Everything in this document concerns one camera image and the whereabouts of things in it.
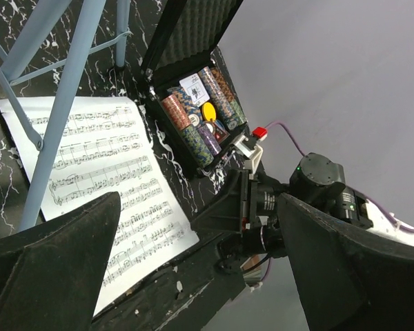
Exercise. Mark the blue music stand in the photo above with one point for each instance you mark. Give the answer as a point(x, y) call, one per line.
point(40, 23)

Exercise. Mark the purple chip row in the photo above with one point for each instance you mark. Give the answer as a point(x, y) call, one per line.
point(209, 139)

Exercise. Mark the green chip row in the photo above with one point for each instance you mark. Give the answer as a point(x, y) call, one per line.
point(197, 145)

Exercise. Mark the black poker chip case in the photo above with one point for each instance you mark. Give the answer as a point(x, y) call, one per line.
point(186, 36)

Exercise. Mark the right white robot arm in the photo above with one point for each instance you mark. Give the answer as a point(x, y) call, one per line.
point(362, 212)

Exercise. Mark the white card deck box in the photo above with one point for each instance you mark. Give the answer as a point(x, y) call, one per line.
point(194, 87)

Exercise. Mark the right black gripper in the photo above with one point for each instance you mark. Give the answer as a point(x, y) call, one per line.
point(290, 210)

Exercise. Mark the brown chip row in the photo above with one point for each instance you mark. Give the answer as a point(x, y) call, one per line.
point(228, 93)

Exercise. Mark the sheet music page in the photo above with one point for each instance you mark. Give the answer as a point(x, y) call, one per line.
point(104, 148)

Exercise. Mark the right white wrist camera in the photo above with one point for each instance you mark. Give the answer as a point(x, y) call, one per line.
point(248, 145)

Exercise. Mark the yellow dealer button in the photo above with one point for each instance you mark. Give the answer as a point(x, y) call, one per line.
point(208, 112)

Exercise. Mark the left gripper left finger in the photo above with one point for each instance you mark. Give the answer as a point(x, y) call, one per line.
point(51, 274)

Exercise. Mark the red white chip row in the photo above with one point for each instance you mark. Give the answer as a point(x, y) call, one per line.
point(176, 112)

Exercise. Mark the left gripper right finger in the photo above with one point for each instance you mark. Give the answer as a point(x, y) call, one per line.
point(350, 279)

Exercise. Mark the blue white chip row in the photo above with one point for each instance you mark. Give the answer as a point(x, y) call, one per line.
point(216, 94)

